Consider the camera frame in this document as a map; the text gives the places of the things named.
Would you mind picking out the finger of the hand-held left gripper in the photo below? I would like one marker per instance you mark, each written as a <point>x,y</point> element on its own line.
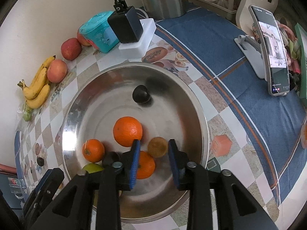
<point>31,208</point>
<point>51,182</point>

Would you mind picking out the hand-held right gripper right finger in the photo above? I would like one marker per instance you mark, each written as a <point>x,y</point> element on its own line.
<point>174,167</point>

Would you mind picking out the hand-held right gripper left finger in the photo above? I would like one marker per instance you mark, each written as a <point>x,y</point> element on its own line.
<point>134,165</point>

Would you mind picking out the small orange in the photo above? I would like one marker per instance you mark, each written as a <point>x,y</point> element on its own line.
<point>93,150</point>
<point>145,166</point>

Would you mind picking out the dark plum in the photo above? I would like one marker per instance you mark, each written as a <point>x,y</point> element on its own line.
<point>110,159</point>
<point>141,95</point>

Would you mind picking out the brown kiwi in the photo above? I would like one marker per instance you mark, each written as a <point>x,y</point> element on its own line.
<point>157,146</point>

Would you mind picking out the large orange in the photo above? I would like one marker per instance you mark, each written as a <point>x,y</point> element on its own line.
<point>127,131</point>

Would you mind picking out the clear glass mug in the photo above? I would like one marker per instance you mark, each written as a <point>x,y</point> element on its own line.
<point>15,184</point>

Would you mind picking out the bag of green fruit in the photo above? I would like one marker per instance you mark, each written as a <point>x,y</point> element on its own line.
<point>26,113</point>

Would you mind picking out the yellow banana bunch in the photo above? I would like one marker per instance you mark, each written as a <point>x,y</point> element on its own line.
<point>37,87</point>

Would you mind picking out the pale red peach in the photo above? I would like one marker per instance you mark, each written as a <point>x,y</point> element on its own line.
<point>57,71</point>

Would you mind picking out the white power strip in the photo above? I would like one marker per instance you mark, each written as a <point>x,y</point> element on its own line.
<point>141,38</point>

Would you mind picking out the red apple behind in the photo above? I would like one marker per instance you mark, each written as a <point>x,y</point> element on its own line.
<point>71,48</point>

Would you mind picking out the red apple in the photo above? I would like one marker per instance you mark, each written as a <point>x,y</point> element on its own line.
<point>71,48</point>
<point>82,38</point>

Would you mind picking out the red apple right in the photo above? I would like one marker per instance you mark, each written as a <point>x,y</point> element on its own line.
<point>82,38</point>

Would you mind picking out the teal plastic box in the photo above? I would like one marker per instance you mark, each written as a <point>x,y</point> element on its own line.
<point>98,32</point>

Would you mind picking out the white phone stand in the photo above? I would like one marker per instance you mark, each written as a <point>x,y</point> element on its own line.
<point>251,52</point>

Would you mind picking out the black power adapter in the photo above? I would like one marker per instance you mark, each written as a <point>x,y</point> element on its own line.
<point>126,25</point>

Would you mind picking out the smartphone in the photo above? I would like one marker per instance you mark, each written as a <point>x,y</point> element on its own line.
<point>271,52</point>

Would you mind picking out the beige plastic basket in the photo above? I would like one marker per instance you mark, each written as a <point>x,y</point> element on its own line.
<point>211,7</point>

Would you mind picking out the colourful fabric bundle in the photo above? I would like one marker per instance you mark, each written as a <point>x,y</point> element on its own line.
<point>291,45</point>

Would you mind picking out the green box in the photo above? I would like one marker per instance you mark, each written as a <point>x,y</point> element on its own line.
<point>302,52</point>

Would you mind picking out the white chair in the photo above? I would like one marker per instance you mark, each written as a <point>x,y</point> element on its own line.
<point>249,0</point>

